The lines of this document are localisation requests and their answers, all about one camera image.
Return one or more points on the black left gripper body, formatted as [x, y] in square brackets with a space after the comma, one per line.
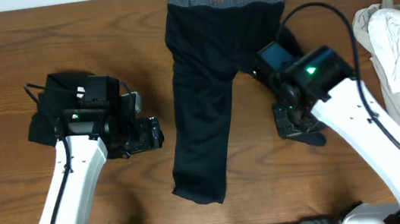
[145, 138]

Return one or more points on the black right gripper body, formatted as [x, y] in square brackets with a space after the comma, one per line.
[286, 119]

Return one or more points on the black pants with red waistband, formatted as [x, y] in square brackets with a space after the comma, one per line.
[211, 41]

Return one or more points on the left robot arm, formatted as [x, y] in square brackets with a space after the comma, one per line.
[102, 126]

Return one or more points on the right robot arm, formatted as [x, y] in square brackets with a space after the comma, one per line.
[319, 90]

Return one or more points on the folded black garment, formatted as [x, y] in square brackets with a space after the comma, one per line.
[53, 103]

